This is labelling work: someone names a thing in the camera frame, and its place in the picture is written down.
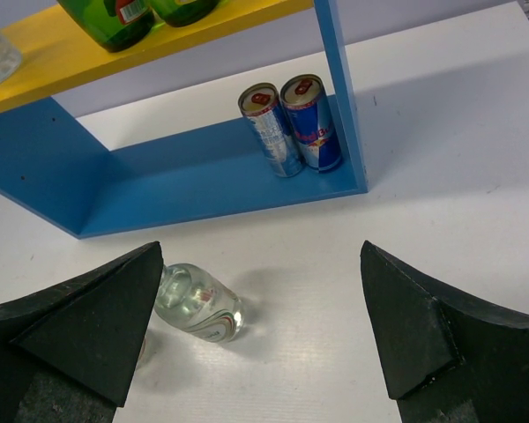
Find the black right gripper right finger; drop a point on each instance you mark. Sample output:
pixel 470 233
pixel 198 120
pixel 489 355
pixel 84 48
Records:
pixel 446 355

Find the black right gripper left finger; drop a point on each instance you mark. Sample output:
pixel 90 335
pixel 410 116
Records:
pixel 68 353

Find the green glass bottle red label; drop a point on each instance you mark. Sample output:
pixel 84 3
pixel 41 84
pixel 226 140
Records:
pixel 114 25

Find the green Perrier glass bottle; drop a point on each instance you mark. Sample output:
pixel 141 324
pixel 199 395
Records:
pixel 178 13

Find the blue and yellow shelf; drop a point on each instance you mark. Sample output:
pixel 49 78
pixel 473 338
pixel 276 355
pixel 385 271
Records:
pixel 206 166

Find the clear Chang glass bottle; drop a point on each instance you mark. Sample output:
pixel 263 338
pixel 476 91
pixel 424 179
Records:
pixel 142 352
pixel 192 300

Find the blue silver Red Bull can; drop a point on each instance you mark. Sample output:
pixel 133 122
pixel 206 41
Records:
pixel 308 109

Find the silver blue energy drink can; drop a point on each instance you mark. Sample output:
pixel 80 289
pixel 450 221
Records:
pixel 262 110

